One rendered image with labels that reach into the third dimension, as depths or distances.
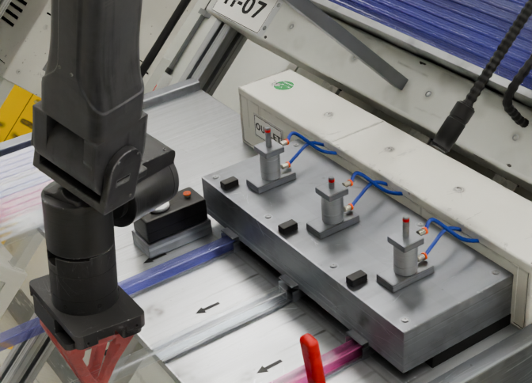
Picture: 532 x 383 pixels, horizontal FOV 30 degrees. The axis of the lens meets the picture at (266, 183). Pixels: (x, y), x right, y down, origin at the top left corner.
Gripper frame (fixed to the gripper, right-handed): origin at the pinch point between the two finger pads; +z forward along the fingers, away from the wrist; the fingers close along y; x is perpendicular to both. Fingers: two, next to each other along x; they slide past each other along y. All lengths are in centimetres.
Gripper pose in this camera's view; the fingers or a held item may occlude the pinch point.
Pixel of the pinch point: (93, 380)
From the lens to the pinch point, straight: 93.6
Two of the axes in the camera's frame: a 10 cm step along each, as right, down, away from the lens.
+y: -5.7, -3.9, 7.2
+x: -8.2, 2.6, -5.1
